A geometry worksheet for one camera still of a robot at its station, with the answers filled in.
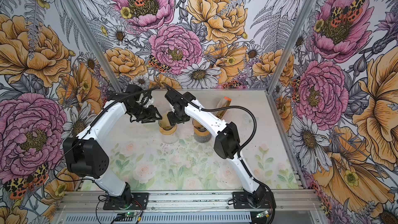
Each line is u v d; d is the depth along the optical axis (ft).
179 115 2.44
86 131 1.56
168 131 2.79
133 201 2.40
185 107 2.03
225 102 3.47
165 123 2.81
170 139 3.09
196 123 2.05
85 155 1.47
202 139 2.99
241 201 2.40
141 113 2.35
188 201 2.50
